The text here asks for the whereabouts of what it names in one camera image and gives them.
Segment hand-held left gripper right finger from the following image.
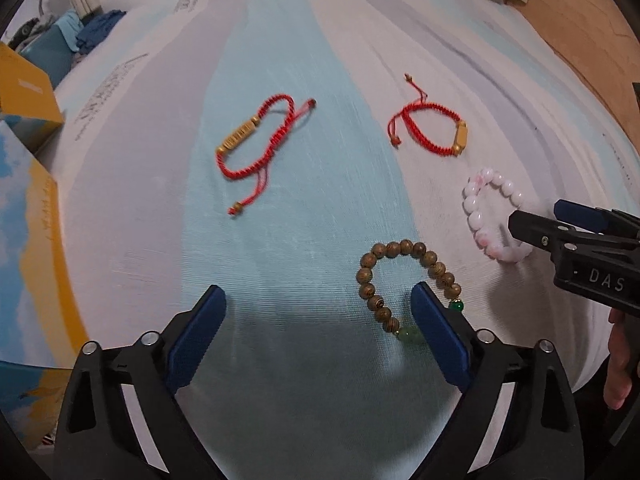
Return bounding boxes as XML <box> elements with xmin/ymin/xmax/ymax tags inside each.
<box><xmin>409</xmin><ymin>281</ymin><xmax>587</xmax><ymax>480</ymax></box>

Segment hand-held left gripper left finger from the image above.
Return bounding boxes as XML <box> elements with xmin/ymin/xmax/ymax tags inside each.
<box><xmin>52</xmin><ymin>284</ymin><xmax>228</xmax><ymax>480</ymax></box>

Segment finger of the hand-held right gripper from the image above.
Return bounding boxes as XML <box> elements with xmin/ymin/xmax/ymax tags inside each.
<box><xmin>553</xmin><ymin>199</ymin><xmax>640</xmax><ymax>241</ymax></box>
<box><xmin>507</xmin><ymin>210</ymin><xmax>640</xmax><ymax>267</ymax></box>

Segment pink bead bracelet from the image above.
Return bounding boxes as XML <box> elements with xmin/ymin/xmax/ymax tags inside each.
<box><xmin>462</xmin><ymin>168</ymin><xmax>534</xmax><ymax>264</ymax></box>

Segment wooden bead bracelet green beads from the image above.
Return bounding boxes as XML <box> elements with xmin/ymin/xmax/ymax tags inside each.
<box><xmin>354</xmin><ymin>240</ymin><xmax>464</xmax><ymax>354</ymax></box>

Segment blue and yellow cardboard box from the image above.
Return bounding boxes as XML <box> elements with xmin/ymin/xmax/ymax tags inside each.
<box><xmin>0</xmin><ymin>120</ymin><xmax>92</xmax><ymax>456</ymax></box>

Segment person's right hand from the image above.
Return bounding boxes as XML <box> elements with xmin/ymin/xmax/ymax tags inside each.
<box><xmin>602</xmin><ymin>306</ymin><xmax>640</xmax><ymax>411</ymax></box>

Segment striped bed sheet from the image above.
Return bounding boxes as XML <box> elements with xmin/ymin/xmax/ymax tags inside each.
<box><xmin>30</xmin><ymin>0</ymin><xmax>640</xmax><ymax>480</ymax></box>

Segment wooden headboard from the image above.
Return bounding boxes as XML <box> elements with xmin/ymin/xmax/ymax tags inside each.
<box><xmin>504</xmin><ymin>0</ymin><xmax>640</xmax><ymax>163</ymax></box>

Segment plain yellow cardboard box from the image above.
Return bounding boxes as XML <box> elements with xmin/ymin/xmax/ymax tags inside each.
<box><xmin>0</xmin><ymin>41</ymin><xmax>66</xmax><ymax>157</ymax></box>

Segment dark blue clothes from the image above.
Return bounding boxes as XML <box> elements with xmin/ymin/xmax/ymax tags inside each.
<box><xmin>75</xmin><ymin>9</ymin><xmax>127</xmax><ymax>57</ymax></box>

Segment light blue cloth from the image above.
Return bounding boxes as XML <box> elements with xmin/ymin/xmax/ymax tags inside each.
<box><xmin>52</xmin><ymin>11</ymin><xmax>84</xmax><ymax>54</ymax></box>

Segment red cord bracelet gold charm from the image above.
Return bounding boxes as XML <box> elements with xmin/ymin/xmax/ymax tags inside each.
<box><xmin>388</xmin><ymin>73</ymin><xmax>471</xmax><ymax>159</ymax></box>
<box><xmin>215</xmin><ymin>93</ymin><xmax>319</xmax><ymax>219</ymax></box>

